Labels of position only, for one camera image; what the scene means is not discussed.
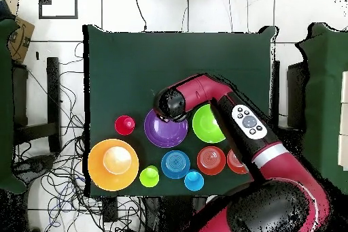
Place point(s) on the blue bowl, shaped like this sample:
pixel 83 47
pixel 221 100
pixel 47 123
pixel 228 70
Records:
pixel 175 164

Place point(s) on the lime green cup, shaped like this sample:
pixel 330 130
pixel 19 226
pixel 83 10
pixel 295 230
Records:
pixel 149 177

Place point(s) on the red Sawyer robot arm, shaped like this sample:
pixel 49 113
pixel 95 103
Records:
pixel 206 90

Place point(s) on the purple bowl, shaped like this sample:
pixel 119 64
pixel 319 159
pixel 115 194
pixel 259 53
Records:
pixel 165 134

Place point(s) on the green bowl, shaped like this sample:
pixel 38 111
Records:
pixel 205 126

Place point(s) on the red cup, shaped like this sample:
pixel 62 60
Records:
pixel 124 126

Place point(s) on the dark green tablecloth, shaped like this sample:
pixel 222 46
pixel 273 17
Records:
pixel 163 60

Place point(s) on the orange bowl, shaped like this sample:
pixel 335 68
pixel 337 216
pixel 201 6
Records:
pixel 211 160
pixel 235 162

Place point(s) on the blue cup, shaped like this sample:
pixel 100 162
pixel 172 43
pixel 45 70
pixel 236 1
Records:
pixel 193 180

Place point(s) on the large yellow bowl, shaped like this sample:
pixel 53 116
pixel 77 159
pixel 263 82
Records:
pixel 98 166

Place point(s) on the black metal stand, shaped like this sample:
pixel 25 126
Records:
pixel 53 93
pixel 296 93

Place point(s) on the black chair base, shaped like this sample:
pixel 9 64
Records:
pixel 35 164

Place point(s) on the green cloth covered table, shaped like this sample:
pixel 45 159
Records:
pixel 5 106
pixel 326 79

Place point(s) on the cardboard box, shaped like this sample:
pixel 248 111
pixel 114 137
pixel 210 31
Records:
pixel 20 41

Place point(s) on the white box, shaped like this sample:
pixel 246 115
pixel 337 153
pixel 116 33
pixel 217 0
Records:
pixel 345 87
pixel 344 153

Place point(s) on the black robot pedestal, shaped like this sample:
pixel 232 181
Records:
pixel 152 215

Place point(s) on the black square frame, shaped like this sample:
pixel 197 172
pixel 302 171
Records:
pixel 58 17

